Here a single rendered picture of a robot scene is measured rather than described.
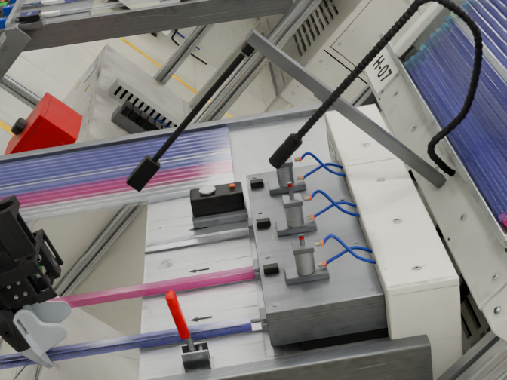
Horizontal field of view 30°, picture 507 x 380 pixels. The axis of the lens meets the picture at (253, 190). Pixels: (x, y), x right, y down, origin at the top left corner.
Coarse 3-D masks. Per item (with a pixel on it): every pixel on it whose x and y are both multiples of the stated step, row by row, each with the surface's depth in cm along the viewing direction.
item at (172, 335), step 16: (240, 320) 113; (128, 336) 113; (144, 336) 113; (160, 336) 112; (176, 336) 112; (192, 336) 112; (208, 336) 113; (48, 352) 113; (64, 352) 112; (80, 352) 112; (96, 352) 113; (0, 368) 113
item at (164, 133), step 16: (272, 112) 165; (288, 112) 164; (304, 112) 164; (176, 128) 165; (192, 128) 164; (208, 128) 164; (80, 144) 165; (96, 144) 164; (112, 144) 164; (0, 160) 164; (16, 160) 164
